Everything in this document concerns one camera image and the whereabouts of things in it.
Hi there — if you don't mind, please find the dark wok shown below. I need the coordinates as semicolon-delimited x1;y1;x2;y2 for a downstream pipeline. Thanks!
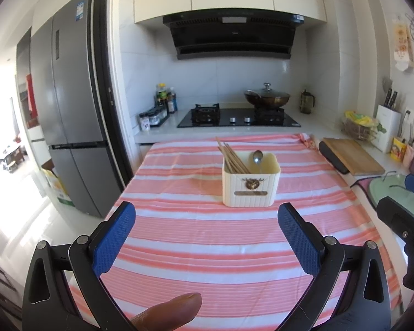
244;90;292;108

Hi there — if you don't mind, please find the wire basket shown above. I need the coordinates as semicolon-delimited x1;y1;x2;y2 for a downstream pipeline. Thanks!
341;117;378;142

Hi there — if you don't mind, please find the dark glass pitcher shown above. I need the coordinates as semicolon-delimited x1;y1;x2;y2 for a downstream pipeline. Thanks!
300;90;315;114

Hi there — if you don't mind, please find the black range hood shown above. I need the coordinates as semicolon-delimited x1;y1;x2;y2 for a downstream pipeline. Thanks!
163;11;305;61

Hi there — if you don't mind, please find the black gas cooktop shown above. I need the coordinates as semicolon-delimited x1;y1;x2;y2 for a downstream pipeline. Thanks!
177;103;301;128

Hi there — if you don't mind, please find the red hanging cloth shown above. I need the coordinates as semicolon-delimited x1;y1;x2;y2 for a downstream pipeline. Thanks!
26;73;38;119

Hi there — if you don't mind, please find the yellow printed cup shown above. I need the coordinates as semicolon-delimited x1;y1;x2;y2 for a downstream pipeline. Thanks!
391;137;408;162

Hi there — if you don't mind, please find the pink striped tablecloth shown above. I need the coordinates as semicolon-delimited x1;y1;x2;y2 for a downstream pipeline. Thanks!
64;132;401;331

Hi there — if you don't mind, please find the yellow plastic bag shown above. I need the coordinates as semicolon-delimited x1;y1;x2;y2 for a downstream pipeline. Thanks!
345;110;380;127

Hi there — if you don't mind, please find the yellow-cap sauce bottle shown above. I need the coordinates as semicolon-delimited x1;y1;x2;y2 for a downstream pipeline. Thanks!
156;83;168;107

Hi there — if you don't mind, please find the small wooden table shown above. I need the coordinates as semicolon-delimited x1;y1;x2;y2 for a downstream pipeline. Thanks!
0;146;25;173

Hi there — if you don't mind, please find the black oblong pad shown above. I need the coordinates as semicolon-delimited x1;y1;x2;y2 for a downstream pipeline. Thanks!
318;141;351;175

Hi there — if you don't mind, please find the person's left hand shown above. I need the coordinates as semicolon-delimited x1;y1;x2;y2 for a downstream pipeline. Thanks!
129;292;203;331

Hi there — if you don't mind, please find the wooden cutting board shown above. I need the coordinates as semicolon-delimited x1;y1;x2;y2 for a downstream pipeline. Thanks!
322;137;386;176

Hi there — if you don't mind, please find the cream utensil holder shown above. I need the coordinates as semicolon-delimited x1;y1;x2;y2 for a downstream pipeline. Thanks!
222;151;282;208

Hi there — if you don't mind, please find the printed wall pouch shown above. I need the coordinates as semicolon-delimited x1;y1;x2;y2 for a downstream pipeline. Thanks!
392;21;414;73

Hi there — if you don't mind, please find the white knife block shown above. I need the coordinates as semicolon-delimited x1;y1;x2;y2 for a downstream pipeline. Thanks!
376;105;402;154

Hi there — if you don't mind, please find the green pot lid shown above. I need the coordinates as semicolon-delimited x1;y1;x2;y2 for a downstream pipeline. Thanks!
367;174;414;225

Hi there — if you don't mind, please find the steel spoon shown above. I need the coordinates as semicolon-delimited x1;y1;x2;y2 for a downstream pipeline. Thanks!
251;150;264;173

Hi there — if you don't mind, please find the black pink-edged mat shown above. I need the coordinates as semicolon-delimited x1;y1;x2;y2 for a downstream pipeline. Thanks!
351;177;378;201

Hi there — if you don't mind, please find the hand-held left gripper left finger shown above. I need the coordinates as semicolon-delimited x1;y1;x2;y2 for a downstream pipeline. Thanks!
22;201;137;331

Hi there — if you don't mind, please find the grey refrigerator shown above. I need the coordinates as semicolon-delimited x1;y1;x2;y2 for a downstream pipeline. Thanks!
29;0;123;218

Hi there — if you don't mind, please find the glass wok lid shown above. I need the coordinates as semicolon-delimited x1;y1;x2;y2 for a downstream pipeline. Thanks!
248;83;290;98

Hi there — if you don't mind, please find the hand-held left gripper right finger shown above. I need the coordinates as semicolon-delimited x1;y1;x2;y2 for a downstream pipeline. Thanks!
278;202;392;331

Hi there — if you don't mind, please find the yellow green cardboard box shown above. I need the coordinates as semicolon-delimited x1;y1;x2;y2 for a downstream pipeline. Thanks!
41;167;73;207

